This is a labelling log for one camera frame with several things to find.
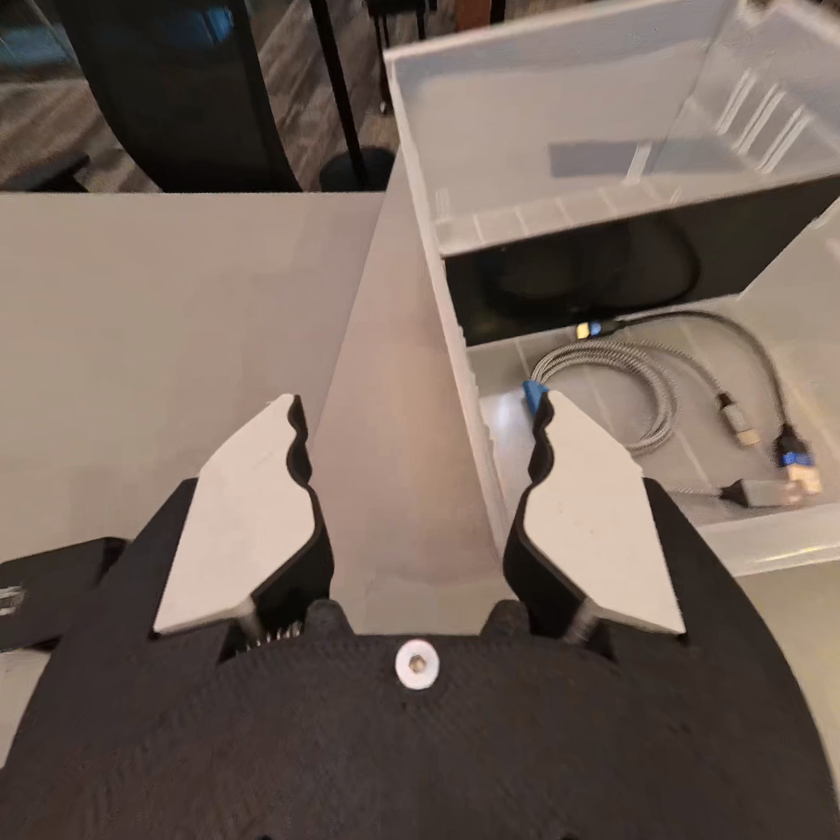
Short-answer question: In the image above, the black pole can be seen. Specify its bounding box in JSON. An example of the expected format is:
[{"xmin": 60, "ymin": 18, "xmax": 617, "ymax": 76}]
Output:
[{"xmin": 308, "ymin": 0, "xmax": 398, "ymax": 193}]

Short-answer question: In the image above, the clear acrylic box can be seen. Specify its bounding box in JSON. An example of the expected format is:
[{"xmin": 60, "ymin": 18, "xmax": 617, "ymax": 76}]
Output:
[{"xmin": 384, "ymin": 0, "xmax": 840, "ymax": 577}]

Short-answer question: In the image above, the grey braided coiled cable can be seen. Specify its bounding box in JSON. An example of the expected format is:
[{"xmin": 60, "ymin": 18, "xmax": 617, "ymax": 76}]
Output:
[{"xmin": 523, "ymin": 341, "xmax": 811, "ymax": 511}]

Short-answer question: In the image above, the black office chair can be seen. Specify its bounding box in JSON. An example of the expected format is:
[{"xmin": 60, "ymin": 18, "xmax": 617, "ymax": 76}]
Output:
[{"xmin": 0, "ymin": 0, "xmax": 303, "ymax": 193}]

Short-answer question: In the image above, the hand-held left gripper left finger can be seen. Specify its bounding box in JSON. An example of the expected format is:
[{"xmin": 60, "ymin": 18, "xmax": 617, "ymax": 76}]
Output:
[{"xmin": 152, "ymin": 394, "xmax": 336, "ymax": 636}]

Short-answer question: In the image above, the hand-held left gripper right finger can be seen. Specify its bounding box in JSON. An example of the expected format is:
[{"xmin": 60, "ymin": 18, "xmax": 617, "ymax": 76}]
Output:
[{"xmin": 504, "ymin": 390, "xmax": 686, "ymax": 642}]

